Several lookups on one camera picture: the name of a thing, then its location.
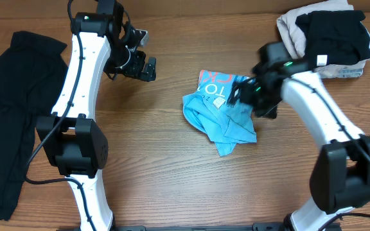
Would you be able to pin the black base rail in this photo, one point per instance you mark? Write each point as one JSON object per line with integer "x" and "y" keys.
{"x": 198, "y": 228}

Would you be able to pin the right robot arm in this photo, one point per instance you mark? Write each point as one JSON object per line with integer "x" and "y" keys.
{"x": 340, "y": 180}

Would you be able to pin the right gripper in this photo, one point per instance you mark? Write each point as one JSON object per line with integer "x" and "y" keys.
{"x": 243, "y": 90}

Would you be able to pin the folded beige t-shirt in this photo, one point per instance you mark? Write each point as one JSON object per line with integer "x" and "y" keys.
{"x": 294, "y": 39}

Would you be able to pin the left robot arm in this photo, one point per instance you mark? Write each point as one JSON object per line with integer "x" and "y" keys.
{"x": 72, "y": 140}

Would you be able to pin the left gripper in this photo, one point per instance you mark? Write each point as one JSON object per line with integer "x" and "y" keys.
{"x": 135, "y": 70}

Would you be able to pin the folded black t-shirt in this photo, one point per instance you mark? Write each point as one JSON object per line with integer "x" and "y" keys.
{"x": 334, "y": 37}

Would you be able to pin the black t-shirt on left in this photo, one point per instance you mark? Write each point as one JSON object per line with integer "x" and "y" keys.
{"x": 32, "y": 74}

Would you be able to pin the light blue t-shirt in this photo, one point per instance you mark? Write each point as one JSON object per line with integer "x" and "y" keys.
{"x": 208, "y": 111}

